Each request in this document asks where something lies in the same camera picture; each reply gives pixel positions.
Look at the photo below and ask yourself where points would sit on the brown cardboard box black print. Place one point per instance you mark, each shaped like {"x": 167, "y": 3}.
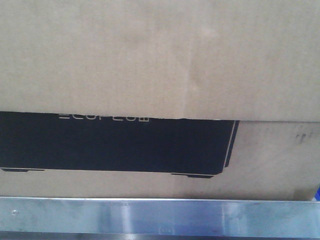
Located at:
{"x": 203, "y": 99}

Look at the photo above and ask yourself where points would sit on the blue plastic bin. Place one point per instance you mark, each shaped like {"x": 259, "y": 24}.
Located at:
{"x": 317, "y": 195}

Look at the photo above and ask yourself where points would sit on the metal shelf front rail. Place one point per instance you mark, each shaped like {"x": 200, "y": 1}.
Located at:
{"x": 202, "y": 217}

